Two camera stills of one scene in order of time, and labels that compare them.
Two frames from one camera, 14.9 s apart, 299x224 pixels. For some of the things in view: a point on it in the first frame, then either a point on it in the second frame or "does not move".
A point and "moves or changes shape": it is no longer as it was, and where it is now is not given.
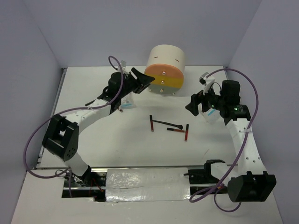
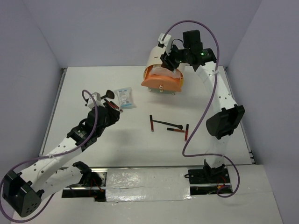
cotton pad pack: [212, 116] moves or changes shape
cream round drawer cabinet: [165, 63] does not move
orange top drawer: [163, 69] -> [164, 82]
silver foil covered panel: [132, 185] does not move
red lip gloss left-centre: [151, 122] does not move
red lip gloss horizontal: [175, 129] does not move
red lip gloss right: [186, 132] does not move
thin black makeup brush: [179, 126] does not move
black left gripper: [142, 81] -> [113, 114]
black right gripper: [196, 99] -> [167, 63]
